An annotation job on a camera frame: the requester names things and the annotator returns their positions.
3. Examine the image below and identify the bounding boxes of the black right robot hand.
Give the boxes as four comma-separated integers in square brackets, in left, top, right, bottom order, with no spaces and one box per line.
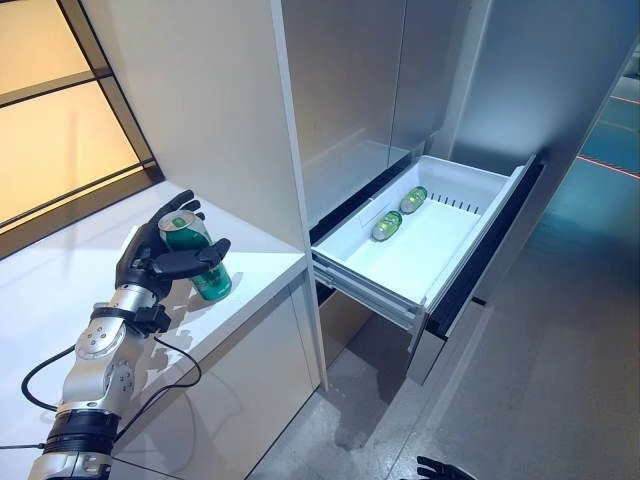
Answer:
[415,454,476,480]

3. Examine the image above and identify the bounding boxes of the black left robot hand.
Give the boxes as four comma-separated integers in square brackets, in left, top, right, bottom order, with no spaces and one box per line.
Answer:
[115,189,232,306]

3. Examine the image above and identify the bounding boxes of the green drink can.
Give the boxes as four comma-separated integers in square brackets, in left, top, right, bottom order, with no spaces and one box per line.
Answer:
[398,185,429,216]
[370,209,404,242]
[157,209,234,302]

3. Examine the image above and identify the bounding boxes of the white fridge drawer steel front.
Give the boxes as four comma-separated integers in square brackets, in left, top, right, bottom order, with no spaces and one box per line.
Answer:
[310,153,545,386]

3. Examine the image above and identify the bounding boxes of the steel fridge door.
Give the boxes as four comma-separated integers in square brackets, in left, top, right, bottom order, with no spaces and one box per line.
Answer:
[388,0,494,164]
[279,0,407,232]

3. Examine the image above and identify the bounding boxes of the black framed amber window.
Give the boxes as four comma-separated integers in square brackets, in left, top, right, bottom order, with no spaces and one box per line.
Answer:
[0,0,169,261]

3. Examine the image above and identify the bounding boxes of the white counter cabinet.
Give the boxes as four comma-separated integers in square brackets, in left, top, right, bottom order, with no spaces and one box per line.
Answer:
[0,179,324,480]

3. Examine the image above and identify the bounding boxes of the grey tall side panel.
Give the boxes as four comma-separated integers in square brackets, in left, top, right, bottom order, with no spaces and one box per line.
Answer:
[447,0,640,306]

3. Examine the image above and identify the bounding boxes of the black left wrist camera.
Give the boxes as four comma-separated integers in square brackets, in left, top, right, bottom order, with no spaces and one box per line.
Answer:
[133,304,172,337]

